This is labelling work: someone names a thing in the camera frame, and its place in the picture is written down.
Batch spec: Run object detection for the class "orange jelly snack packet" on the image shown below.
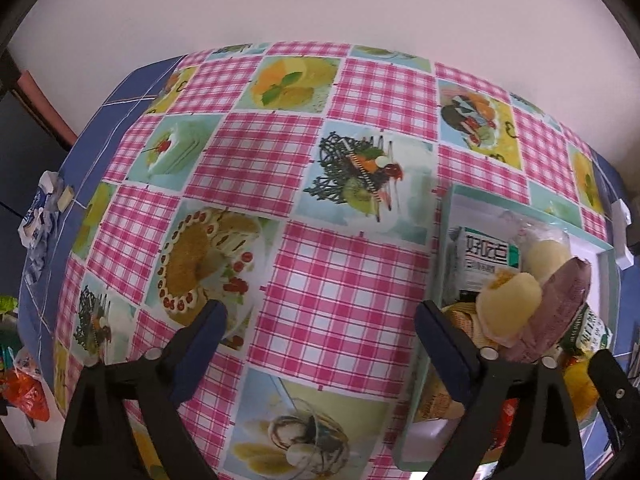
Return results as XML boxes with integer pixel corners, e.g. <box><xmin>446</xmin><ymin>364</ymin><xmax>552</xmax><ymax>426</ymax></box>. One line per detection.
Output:
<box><xmin>563</xmin><ymin>356</ymin><xmax>599</xmax><ymax>424</ymax></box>

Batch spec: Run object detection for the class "red foil snack packet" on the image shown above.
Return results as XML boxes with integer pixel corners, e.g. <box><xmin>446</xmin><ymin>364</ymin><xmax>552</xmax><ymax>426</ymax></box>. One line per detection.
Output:
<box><xmin>491</xmin><ymin>399</ymin><xmax>518</xmax><ymax>448</ymax></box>

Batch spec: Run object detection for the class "green white snack packet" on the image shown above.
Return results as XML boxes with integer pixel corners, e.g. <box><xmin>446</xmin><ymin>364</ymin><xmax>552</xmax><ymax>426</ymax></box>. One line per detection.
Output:
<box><xmin>560</xmin><ymin>304</ymin><xmax>613</xmax><ymax>359</ymax></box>

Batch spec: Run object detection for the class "beige barcode snack packet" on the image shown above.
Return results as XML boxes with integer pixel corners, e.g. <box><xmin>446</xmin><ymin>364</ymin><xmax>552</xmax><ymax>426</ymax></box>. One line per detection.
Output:
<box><xmin>414</xmin><ymin>300</ymin><xmax>497</xmax><ymax>422</ymax></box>

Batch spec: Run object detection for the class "purple snack packet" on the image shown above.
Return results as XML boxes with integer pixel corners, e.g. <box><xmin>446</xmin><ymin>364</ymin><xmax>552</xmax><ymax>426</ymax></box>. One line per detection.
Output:
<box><xmin>500</xmin><ymin>257</ymin><xmax>591</xmax><ymax>363</ymax></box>

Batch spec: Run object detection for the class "pale yellow cake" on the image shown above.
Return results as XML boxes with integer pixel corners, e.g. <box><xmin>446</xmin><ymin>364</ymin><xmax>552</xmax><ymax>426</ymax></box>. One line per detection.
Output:
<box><xmin>475</xmin><ymin>270</ymin><xmax>542</xmax><ymax>348</ymax></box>

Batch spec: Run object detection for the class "white green labelled box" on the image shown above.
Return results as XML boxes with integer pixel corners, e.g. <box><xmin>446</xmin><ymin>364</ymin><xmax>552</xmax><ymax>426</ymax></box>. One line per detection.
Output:
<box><xmin>447</xmin><ymin>226</ymin><xmax>521</xmax><ymax>297</ymax></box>

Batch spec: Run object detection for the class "clear round pastry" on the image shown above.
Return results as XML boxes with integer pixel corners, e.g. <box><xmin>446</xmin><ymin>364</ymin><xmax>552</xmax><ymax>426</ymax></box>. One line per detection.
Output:
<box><xmin>513</xmin><ymin>222</ymin><xmax>572</xmax><ymax>285</ymax></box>

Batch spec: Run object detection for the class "white teal tray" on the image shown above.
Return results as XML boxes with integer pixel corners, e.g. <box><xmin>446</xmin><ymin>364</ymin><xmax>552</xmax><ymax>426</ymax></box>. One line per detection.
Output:
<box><xmin>392</xmin><ymin>184</ymin><xmax>620</xmax><ymax>472</ymax></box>

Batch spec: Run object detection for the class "blue white bread bag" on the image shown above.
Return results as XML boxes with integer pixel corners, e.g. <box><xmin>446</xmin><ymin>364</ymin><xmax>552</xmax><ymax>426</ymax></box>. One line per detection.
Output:
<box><xmin>17</xmin><ymin>170</ymin><xmax>64</xmax><ymax>286</ymax></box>

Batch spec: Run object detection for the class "small beige cracker piece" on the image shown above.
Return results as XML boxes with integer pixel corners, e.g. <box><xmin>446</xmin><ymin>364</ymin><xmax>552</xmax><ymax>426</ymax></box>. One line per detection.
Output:
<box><xmin>56</xmin><ymin>185</ymin><xmax>75</xmax><ymax>212</ymax></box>

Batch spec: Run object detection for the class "blue checked tablecloth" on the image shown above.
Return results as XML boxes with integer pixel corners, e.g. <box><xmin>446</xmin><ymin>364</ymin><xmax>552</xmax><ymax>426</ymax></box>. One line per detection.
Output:
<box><xmin>18</xmin><ymin>56</ymin><xmax>181</xmax><ymax>385</ymax></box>

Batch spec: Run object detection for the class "pink plaid dessert tablecloth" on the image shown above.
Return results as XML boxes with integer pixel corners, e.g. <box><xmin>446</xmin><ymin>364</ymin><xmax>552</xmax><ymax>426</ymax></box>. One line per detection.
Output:
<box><xmin>53</xmin><ymin>41</ymin><xmax>611</xmax><ymax>479</ymax></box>

